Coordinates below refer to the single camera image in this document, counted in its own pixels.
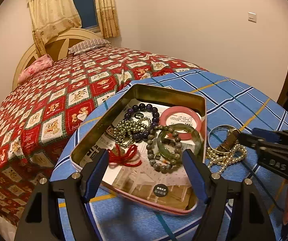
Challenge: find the cream wooden headboard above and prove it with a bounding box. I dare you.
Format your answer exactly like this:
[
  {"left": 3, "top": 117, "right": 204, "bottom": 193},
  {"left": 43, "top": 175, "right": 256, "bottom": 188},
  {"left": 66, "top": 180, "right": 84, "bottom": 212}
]
[{"left": 12, "top": 28, "right": 102, "bottom": 91}]

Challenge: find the green jade bangle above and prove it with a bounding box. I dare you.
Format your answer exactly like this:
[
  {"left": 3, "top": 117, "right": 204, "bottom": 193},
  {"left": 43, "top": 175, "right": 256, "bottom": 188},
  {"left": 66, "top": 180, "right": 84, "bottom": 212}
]
[{"left": 157, "top": 124, "right": 201, "bottom": 157}]

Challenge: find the pink pillow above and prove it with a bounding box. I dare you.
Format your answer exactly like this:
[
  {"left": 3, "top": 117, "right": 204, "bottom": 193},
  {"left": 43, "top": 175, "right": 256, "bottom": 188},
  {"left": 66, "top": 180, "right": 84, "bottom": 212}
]
[{"left": 17, "top": 54, "right": 54, "bottom": 85}]

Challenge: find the red patterned bedsheet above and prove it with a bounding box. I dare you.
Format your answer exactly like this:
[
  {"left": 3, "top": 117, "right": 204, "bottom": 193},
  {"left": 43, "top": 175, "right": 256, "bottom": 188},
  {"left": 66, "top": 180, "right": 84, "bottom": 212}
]
[{"left": 0, "top": 46, "right": 207, "bottom": 228}]

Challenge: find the window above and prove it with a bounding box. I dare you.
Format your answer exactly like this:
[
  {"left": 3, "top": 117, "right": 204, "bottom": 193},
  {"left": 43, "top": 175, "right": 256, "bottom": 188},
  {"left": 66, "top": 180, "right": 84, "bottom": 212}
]
[{"left": 70, "top": 0, "right": 102, "bottom": 32}]

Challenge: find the pink bangle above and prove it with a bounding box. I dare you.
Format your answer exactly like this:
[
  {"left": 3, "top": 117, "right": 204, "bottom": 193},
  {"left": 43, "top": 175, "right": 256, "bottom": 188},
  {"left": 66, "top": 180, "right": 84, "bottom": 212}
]
[{"left": 159, "top": 106, "right": 202, "bottom": 141}]

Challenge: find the white pearl necklace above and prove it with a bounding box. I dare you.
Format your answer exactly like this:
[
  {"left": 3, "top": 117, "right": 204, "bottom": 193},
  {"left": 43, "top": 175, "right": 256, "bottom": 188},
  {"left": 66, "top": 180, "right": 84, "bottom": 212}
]
[{"left": 205, "top": 144, "right": 247, "bottom": 175}]

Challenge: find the red cord bracelet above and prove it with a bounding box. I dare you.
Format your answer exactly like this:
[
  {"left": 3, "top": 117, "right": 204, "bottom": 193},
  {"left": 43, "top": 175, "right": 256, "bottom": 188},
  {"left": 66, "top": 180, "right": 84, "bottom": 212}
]
[{"left": 107, "top": 144, "right": 142, "bottom": 168}]

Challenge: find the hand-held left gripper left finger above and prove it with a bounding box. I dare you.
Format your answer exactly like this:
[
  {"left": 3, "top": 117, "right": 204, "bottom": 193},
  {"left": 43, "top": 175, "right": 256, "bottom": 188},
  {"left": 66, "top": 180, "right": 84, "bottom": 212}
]
[{"left": 14, "top": 149, "right": 109, "bottom": 241}]

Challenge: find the brown bead bracelet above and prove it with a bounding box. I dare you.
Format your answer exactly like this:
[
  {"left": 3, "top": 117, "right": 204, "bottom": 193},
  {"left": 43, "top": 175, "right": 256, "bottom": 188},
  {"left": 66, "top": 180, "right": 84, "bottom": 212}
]
[{"left": 218, "top": 129, "right": 241, "bottom": 152}]

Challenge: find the gold bead bracelet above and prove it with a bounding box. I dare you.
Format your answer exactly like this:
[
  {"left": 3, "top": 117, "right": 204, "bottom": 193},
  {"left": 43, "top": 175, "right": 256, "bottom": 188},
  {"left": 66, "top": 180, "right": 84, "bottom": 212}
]
[{"left": 112, "top": 118, "right": 152, "bottom": 149}]

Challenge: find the narrow beige curtain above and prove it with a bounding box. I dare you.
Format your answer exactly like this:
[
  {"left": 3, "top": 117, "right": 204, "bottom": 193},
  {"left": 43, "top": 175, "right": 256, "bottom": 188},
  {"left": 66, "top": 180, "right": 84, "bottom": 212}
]
[{"left": 94, "top": 0, "right": 121, "bottom": 39}]

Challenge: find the striped pillow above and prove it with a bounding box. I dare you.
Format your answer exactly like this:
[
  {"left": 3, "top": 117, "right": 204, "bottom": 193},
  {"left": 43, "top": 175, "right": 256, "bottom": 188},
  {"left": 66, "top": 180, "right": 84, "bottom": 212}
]
[{"left": 68, "top": 38, "right": 111, "bottom": 55}]

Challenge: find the grey bead bracelet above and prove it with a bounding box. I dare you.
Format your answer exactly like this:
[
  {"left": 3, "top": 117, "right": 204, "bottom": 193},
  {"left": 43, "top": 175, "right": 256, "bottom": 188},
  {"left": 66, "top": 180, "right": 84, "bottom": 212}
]
[{"left": 146, "top": 128, "right": 183, "bottom": 173}]

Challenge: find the wide beige valance curtain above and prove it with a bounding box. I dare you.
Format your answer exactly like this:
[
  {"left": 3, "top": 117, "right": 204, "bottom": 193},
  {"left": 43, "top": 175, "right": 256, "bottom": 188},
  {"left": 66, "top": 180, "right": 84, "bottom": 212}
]
[{"left": 26, "top": 0, "right": 82, "bottom": 56}]

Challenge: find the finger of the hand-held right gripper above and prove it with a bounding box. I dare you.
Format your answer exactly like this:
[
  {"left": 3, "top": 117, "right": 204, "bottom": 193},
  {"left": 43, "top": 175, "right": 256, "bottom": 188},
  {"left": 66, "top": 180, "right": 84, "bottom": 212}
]
[
  {"left": 253, "top": 128, "right": 288, "bottom": 144},
  {"left": 238, "top": 133, "right": 288, "bottom": 154}
]

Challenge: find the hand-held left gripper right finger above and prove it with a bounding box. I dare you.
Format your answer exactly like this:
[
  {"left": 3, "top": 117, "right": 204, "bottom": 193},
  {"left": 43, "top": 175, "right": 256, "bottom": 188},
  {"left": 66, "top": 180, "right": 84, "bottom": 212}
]
[{"left": 182, "top": 149, "right": 277, "bottom": 241}]

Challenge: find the pink tin box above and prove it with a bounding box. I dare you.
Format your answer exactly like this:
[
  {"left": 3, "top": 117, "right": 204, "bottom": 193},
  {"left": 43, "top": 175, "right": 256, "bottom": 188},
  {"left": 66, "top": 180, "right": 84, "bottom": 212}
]
[{"left": 70, "top": 83, "right": 207, "bottom": 216}]

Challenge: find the purple bead bracelet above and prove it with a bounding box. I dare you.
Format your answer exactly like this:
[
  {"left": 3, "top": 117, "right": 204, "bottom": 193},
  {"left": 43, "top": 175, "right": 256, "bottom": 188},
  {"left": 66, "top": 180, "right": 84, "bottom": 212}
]
[{"left": 124, "top": 103, "right": 160, "bottom": 141}]

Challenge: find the printed paper leaflet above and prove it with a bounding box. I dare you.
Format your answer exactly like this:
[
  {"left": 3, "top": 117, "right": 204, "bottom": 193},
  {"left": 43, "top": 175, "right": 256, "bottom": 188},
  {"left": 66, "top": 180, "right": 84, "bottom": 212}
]
[{"left": 101, "top": 104, "right": 206, "bottom": 210}]

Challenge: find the silver bangle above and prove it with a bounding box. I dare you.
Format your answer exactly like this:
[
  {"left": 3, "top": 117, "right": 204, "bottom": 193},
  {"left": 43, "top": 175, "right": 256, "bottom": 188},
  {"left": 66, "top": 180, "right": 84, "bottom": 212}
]
[{"left": 207, "top": 126, "right": 239, "bottom": 153}]

